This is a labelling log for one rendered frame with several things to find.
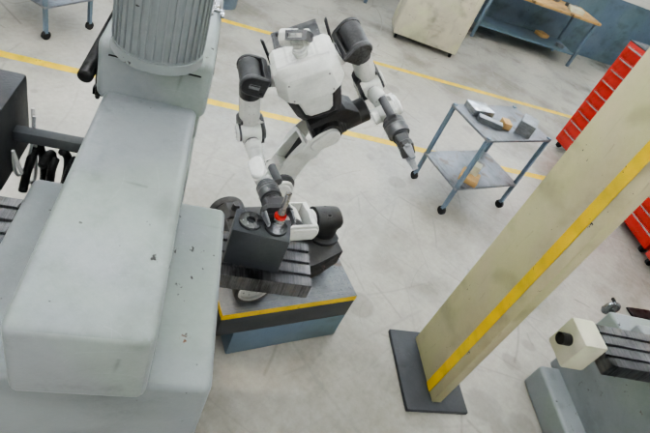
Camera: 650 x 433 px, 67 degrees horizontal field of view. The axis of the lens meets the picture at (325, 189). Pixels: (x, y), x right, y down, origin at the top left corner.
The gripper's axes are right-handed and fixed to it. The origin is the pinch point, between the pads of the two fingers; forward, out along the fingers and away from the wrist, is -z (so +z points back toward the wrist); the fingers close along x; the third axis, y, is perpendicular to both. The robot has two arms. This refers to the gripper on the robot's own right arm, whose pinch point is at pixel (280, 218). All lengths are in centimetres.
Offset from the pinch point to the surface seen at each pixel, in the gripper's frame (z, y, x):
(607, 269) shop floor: 27, 121, 374
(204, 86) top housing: -13, -63, -42
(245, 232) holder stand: -1.9, 4.7, -13.1
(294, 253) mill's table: 0.8, 23.3, 13.8
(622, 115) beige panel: -14, -67, 125
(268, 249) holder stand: -5.9, 10.9, -3.5
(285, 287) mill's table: -13.6, 26.1, 5.8
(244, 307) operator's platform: 13, 80, 8
